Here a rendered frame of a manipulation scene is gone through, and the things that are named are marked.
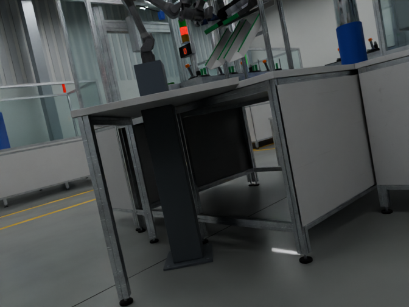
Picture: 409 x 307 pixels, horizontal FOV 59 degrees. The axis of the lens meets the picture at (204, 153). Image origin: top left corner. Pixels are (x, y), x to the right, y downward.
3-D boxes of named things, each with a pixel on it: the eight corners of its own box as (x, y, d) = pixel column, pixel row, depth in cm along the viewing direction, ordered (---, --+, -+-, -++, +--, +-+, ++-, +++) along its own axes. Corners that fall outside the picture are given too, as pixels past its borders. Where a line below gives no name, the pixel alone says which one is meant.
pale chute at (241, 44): (244, 56, 183) (238, 51, 181) (229, 63, 194) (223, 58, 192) (266, 16, 191) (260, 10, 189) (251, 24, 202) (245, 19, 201)
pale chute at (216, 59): (223, 64, 194) (217, 59, 192) (210, 70, 205) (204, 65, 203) (245, 25, 203) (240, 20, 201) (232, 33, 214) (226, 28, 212)
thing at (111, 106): (71, 117, 149) (69, 111, 148) (122, 119, 238) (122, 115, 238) (239, 83, 147) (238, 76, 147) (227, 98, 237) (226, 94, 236)
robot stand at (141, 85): (141, 104, 186) (133, 65, 184) (146, 105, 200) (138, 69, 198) (168, 98, 185) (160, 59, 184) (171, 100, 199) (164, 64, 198)
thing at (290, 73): (274, 78, 154) (272, 70, 153) (112, 123, 267) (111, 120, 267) (402, 64, 245) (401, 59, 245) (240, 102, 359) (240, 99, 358)
